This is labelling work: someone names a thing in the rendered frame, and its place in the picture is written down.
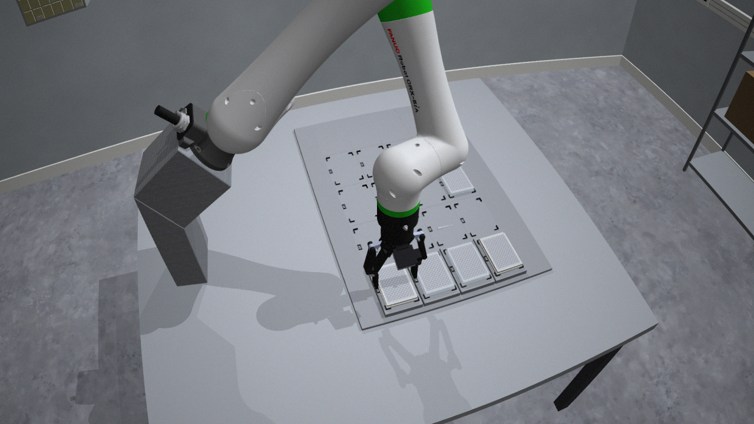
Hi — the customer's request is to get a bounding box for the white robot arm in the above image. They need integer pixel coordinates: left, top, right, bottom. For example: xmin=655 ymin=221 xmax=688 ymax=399
xmin=154 ymin=0 xmax=468 ymax=234

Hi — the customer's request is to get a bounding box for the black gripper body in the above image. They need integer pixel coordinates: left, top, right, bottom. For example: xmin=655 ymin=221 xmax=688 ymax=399
xmin=379 ymin=227 xmax=415 ymax=251

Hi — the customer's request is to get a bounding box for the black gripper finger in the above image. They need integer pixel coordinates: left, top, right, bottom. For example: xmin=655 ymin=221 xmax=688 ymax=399
xmin=363 ymin=241 xmax=394 ymax=290
xmin=411 ymin=228 xmax=427 ymax=279

